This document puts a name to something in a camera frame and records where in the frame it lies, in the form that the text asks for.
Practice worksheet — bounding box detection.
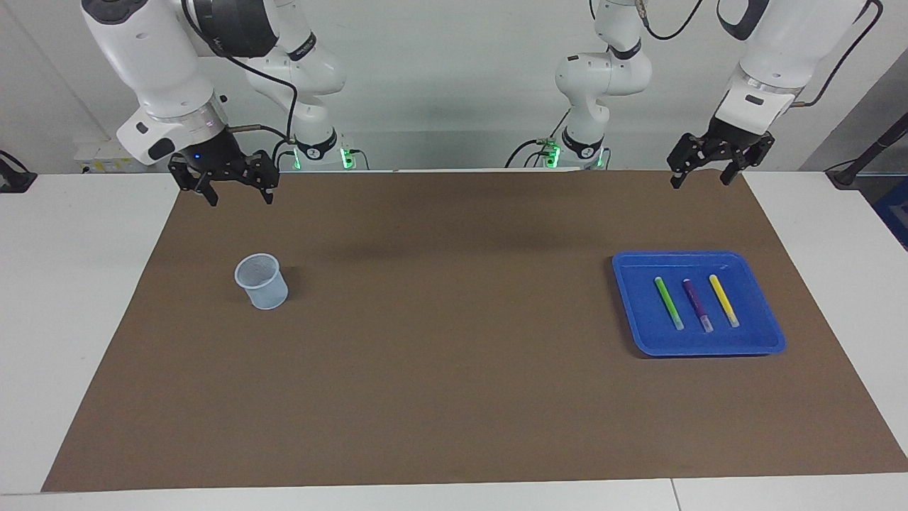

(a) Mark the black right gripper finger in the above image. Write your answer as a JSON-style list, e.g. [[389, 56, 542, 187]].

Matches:
[[168, 156, 221, 208], [241, 150, 282, 207]]

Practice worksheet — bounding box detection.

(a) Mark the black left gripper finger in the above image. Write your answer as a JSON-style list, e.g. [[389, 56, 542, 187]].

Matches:
[[667, 133, 710, 189], [720, 133, 775, 187]]

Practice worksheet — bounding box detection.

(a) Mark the green pen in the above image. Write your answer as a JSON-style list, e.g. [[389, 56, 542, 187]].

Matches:
[[653, 276, 685, 331]]

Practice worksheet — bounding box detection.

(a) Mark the purple pen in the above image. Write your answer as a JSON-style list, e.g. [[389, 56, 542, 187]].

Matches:
[[682, 278, 714, 334]]

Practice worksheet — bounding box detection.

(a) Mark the yellow pen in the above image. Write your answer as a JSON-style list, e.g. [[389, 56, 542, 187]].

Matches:
[[709, 274, 741, 329]]

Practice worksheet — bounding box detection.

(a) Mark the white power box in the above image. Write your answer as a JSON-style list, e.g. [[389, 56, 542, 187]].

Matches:
[[74, 138, 153, 173]]

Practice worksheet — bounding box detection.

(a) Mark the black stand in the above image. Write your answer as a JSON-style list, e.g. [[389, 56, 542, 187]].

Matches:
[[825, 114, 908, 189]]

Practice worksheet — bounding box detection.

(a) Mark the translucent plastic cup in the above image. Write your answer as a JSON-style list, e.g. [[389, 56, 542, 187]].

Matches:
[[234, 253, 289, 311]]

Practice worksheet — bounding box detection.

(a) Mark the blue box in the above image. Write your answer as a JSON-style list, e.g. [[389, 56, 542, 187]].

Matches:
[[871, 177, 908, 251]]

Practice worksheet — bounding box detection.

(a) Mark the blue plastic tray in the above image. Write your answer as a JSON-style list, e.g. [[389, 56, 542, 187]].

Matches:
[[611, 250, 787, 357]]

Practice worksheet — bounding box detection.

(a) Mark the brown table mat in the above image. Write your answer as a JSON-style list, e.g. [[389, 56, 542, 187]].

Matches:
[[41, 169, 908, 493]]

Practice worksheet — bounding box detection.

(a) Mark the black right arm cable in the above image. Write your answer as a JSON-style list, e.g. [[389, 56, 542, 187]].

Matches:
[[181, 0, 299, 143]]

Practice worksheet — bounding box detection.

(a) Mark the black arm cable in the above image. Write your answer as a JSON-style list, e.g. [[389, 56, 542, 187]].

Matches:
[[636, 0, 885, 109], [181, 0, 299, 143]]

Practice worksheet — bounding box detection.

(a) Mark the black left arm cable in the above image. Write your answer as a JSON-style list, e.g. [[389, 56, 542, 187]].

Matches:
[[636, 0, 885, 109]]

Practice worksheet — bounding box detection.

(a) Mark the black clamp mount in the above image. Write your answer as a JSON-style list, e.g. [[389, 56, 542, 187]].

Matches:
[[0, 150, 38, 193]]

